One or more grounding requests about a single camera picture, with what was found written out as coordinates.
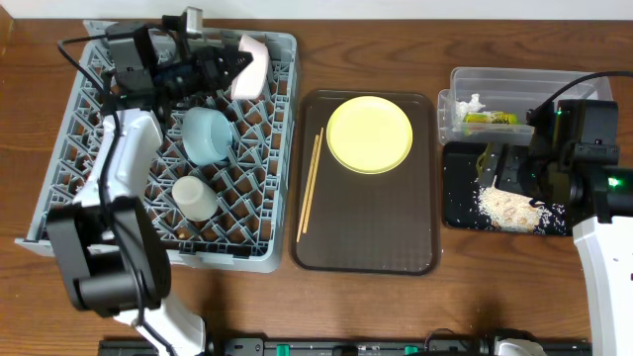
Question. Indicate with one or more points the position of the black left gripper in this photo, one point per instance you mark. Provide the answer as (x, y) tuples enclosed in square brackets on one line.
[(206, 69)]

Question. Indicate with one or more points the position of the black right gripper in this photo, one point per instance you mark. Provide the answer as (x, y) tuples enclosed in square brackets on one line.
[(522, 157)]

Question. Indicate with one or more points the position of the white bowl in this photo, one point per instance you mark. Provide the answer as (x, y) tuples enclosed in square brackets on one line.
[(249, 83)]

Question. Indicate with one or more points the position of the light blue plate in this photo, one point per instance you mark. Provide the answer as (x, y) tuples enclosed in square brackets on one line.
[(206, 135)]

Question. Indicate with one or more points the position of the green yellow snack wrapper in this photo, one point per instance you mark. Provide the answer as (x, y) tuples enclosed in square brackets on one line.
[(476, 121)]

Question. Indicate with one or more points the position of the wooden chopstick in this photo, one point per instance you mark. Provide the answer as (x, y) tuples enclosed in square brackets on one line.
[(306, 193), (313, 183)]

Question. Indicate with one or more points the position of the white tissue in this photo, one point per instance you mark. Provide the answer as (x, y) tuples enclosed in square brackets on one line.
[(464, 108)]

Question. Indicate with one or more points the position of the white green cup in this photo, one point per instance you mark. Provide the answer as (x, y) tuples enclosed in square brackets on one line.
[(195, 199)]

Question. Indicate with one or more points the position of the yellow plate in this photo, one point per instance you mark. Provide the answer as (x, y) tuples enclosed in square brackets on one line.
[(369, 135)]

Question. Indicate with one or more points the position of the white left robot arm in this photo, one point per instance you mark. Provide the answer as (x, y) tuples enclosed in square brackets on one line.
[(106, 247)]

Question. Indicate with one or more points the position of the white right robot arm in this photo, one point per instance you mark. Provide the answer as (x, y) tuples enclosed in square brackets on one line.
[(605, 250)]

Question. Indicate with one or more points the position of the rice food waste pile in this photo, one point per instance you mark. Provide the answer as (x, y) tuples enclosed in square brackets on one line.
[(515, 213)]

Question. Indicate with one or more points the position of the grey dishwasher rack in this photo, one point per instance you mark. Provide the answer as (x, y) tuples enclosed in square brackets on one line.
[(246, 232)]

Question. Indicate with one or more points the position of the clear plastic bin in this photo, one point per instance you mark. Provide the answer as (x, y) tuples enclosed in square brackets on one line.
[(509, 90)]

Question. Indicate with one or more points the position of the black plastic tray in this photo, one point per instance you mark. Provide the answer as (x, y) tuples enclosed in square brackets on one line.
[(460, 186)]

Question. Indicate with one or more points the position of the brown plastic tray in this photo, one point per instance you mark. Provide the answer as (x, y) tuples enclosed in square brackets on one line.
[(385, 223)]

